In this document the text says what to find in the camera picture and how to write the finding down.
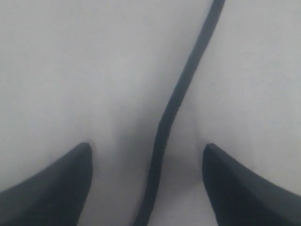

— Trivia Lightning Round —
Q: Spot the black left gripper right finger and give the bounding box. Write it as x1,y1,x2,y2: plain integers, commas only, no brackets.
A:
202,144,301,226

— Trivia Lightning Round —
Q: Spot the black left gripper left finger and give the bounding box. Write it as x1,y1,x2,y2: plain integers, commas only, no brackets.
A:
0,143,92,226

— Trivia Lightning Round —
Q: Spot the black cable with plug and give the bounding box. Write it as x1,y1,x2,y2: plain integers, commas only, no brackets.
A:
135,0,227,226

